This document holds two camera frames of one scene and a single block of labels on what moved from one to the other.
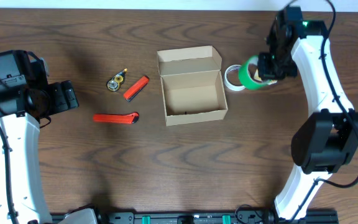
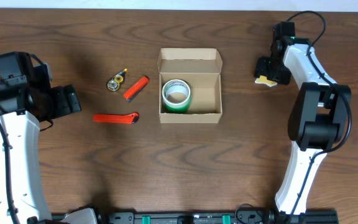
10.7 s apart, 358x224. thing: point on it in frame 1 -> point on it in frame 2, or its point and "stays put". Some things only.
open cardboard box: (192, 89) stays put
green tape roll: (247, 79) -> (178, 110)
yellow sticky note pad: (270, 82) stays put
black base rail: (320, 216) stays put
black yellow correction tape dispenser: (113, 84) stays put
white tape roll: (234, 87) -> (176, 93)
